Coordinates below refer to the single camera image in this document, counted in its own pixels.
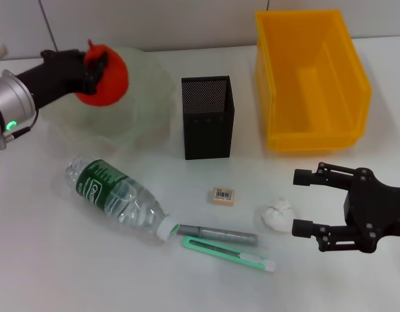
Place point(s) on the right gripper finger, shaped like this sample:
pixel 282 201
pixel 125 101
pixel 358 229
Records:
pixel 330 239
pixel 333 177

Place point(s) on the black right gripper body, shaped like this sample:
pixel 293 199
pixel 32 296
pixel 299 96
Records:
pixel 375 211

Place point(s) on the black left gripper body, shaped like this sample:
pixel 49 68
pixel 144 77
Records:
pixel 50 81

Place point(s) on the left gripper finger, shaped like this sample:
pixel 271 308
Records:
pixel 67 55
pixel 91 84

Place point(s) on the red-orange toy orange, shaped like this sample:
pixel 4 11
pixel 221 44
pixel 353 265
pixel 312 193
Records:
pixel 112 84

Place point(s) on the white paper ball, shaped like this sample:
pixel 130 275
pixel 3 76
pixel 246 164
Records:
pixel 278 214

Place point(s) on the clear water bottle green label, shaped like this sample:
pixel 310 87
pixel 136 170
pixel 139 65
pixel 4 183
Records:
pixel 115 191

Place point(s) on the mint green utility knife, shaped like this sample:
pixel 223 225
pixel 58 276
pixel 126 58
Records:
pixel 219 252

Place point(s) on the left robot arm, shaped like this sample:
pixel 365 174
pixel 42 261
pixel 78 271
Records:
pixel 11 97

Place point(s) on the translucent wavy fruit bowl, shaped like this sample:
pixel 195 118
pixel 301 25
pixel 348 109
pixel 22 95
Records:
pixel 144 97

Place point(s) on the silver glitter marker pen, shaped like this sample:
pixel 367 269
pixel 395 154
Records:
pixel 226 235

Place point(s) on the beige eraser with barcode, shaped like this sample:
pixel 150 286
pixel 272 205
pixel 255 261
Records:
pixel 221 196

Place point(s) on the black mesh pen holder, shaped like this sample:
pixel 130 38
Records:
pixel 208 136

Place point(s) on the plain white partition board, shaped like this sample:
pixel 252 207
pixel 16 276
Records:
pixel 15 16
pixel 154 22

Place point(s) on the yellow plastic storage bin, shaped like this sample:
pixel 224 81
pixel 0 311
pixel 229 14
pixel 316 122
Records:
pixel 317 97

